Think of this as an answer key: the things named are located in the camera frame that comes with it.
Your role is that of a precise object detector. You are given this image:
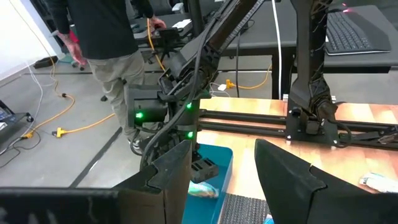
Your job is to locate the white cable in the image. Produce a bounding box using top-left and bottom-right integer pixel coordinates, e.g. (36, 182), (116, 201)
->
(271, 0), (283, 100)

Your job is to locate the white light blue granola bar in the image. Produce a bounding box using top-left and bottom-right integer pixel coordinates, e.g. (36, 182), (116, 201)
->
(187, 181), (220, 199)

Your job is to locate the silver white granola bar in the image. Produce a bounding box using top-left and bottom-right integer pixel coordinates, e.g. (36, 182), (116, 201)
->
(359, 172), (398, 194)

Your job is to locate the small black tripod camera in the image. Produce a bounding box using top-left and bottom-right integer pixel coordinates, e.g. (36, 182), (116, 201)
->
(157, 27), (182, 65)

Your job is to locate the person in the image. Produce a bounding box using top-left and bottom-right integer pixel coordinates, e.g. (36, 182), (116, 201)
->
(46, 0), (167, 156)

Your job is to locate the black desk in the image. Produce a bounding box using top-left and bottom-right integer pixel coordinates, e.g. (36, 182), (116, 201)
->
(130, 0), (398, 100)

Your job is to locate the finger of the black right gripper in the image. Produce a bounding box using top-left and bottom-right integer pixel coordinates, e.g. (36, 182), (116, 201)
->
(190, 151), (220, 185)

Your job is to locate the white paper sheet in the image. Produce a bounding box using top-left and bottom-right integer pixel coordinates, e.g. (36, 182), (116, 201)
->
(172, 18), (193, 29)

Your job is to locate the black aluminium table frame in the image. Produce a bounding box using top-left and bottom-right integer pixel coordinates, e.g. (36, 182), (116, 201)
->
(198, 108), (398, 152)

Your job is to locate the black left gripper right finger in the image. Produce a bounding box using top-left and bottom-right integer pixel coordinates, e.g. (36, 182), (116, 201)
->
(254, 138), (371, 224)

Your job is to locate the black rolling cart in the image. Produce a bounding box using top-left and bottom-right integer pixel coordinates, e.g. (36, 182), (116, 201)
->
(0, 99), (34, 154)

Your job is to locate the blue plastic bin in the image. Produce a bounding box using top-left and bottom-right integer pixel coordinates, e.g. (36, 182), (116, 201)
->
(182, 144), (234, 224)

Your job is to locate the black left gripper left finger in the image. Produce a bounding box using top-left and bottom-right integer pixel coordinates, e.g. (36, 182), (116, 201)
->
(113, 139), (193, 224)

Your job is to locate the black keyboard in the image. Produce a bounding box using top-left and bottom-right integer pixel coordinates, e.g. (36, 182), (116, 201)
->
(325, 11), (392, 57)

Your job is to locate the dark grey ribbed mat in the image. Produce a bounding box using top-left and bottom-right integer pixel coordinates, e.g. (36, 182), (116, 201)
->
(218, 192), (272, 224)

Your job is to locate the yellow extension cable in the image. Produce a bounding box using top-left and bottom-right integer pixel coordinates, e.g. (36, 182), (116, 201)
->
(146, 18), (272, 91)
(21, 0), (116, 140)

